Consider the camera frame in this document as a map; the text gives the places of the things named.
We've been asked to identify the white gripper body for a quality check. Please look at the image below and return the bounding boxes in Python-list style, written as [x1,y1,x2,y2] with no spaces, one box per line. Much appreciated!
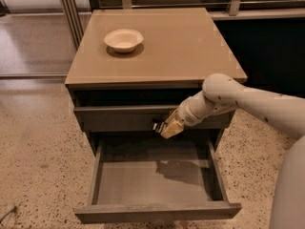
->
[176,92,235,127]

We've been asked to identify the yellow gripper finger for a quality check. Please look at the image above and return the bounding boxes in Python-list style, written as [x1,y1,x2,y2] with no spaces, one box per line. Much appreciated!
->
[160,119,184,139]
[165,110,177,124]

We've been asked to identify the black rxbar chocolate wrapper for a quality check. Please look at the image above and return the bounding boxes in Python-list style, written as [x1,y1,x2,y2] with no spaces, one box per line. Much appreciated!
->
[152,122,166,133]

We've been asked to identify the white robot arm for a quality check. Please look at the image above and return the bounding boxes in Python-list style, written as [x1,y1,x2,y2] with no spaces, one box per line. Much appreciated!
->
[159,73,305,229]

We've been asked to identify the grey drawer cabinet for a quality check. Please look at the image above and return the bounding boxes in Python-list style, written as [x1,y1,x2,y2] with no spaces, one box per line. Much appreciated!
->
[66,8,247,148]

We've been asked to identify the open middle drawer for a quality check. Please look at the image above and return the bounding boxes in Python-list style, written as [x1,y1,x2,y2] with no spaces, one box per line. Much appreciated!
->
[75,138,241,223]

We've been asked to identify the closed upper drawer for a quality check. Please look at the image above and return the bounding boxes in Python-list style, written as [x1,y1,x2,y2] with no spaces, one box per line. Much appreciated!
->
[73,103,238,133]

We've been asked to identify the white bowl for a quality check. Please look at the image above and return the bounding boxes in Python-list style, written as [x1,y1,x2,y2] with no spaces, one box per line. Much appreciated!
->
[104,29,144,53]

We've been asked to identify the aluminium door frame post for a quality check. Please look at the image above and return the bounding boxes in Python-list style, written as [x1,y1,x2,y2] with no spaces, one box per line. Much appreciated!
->
[60,0,84,50]

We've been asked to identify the grey cable on floor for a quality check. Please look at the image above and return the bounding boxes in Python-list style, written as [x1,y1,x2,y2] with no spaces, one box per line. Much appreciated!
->
[0,205,17,223]

